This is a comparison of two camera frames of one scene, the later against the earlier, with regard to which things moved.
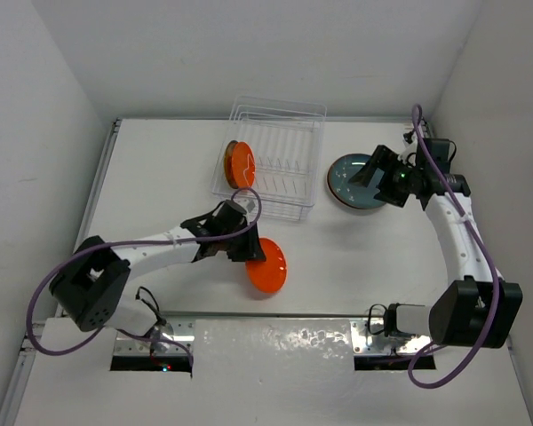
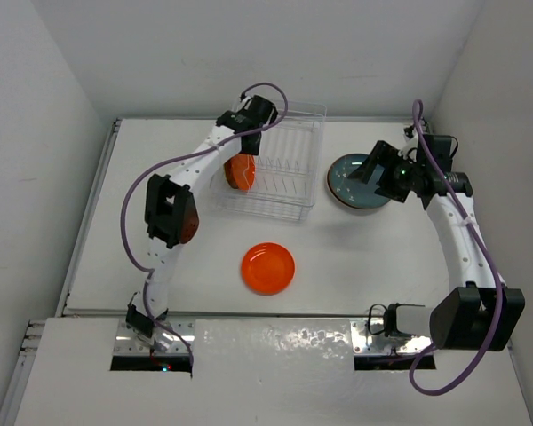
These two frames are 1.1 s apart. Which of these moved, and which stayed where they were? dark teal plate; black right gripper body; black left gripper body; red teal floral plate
Moved: black left gripper body
Stayed: black right gripper body; red teal floral plate; dark teal plate
